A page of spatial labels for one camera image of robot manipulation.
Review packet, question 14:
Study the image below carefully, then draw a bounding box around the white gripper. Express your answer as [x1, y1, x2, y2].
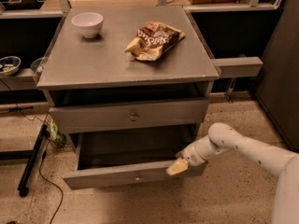
[166, 140, 217, 175]

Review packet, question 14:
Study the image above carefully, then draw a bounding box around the grey drawer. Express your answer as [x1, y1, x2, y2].
[62, 131, 208, 190]
[50, 98, 209, 133]

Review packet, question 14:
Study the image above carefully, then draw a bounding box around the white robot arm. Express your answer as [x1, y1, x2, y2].
[166, 122, 299, 224]

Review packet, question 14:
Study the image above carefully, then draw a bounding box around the grey drawer cabinet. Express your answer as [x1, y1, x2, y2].
[36, 5, 220, 183]

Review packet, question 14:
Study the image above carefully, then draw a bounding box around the grey top drawer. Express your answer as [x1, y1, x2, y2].
[50, 98, 209, 133]

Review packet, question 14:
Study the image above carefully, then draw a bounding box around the grey side shelf right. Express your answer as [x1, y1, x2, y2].
[212, 57, 263, 78]

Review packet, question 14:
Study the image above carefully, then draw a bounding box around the grey side shelf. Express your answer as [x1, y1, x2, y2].
[212, 57, 263, 78]
[0, 68, 36, 91]

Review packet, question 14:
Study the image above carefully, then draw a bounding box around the brown snack chip bag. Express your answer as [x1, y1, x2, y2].
[125, 21, 185, 62]

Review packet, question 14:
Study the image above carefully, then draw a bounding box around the black table leg bar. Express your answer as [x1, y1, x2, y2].
[17, 124, 47, 197]

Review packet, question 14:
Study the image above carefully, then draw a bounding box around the white ceramic bowl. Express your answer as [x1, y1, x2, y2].
[71, 12, 104, 38]

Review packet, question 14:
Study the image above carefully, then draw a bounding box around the clear glass bowl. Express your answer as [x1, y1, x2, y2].
[30, 57, 47, 72]

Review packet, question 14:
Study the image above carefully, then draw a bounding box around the grey side shelf left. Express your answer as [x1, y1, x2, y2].
[0, 68, 36, 91]

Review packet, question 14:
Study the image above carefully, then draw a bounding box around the blue patterned bowl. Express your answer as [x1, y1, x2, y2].
[0, 56, 21, 76]

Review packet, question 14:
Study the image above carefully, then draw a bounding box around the green item in wire basket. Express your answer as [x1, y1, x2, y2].
[48, 120, 66, 148]

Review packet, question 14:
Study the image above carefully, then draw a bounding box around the black floor cable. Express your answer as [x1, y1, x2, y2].
[0, 77, 64, 224]

